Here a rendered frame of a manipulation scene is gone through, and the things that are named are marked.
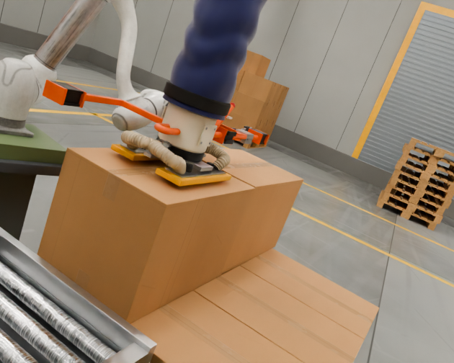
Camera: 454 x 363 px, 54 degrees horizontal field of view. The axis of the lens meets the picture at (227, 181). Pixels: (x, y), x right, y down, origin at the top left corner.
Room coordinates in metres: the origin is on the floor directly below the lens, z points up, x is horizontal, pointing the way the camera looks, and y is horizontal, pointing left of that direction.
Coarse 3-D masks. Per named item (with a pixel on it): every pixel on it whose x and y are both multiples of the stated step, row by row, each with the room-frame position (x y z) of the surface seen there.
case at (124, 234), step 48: (96, 192) 1.22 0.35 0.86; (144, 192) 1.16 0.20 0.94; (192, 192) 1.31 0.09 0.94; (240, 192) 1.55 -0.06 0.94; (48, 240) 1.27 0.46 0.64; (96, 240) 1.20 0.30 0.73; (144, 240) 1.14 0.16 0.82; (192, 240) 1.34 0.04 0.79; (96, 288) 1.18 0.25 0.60; (144, 288) 1.16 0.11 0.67; (192, 288) 1.47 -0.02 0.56
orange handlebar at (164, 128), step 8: (88, 96) 1.38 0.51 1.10; (96, 96) 1.41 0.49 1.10; (120, 104) 1.52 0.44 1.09; (128, 104) 1.51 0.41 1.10; (136, 112) 1.50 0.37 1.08; (144, 112) 1.48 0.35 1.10; (152, 120) 1.47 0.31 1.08; (160, 120) 1.46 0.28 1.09; (160, 128) 1.33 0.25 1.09; (168, 128) 1.34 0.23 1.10; (176, 128) 1.38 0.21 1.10; (216, 136) 1.62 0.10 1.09; (240, 136) 1.80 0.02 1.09; (256, 136) 1.95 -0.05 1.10
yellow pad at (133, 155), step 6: (114, 144) 1.38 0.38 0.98; (120, 144) 1.39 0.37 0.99; (126, 144) 1.42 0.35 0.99; (114, 150) 1.37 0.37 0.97; (120, 150) 1.36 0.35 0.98; (126, 150) 1.36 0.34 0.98; (132, 150) 1.37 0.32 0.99; (138, 150) 1.40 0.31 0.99; (144, 150) 1.43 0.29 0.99; (126, 156) 1.35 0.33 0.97; (132, 156) 1.34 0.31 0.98; (138, 156) 1.36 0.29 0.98; (144, 156) 1.39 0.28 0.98
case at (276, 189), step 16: (208, 160) 1.84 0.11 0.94; (240, 160) 2.10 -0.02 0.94; (256, 160) 2.26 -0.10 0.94; (240, 176) 1.76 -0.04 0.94; (256, 176) 1.87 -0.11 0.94; (272, 176) 2.01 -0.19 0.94; (288, 176) 2.15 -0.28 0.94; (256, 192) 1.72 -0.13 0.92; (272, 192) 1.89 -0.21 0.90; (288, 192) 2.09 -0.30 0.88; (256, 208) 1.78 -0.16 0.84; (272, 208) 1.97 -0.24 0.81; (288, 208) 2.19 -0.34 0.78; (256, 224) 1.85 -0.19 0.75; (272, 224) 2.06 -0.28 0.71; (240, 240) 1.75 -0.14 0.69; (256, 240) 1.93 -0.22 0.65; (272, 240) 2.16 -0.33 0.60; (240, 256) 1.83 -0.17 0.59
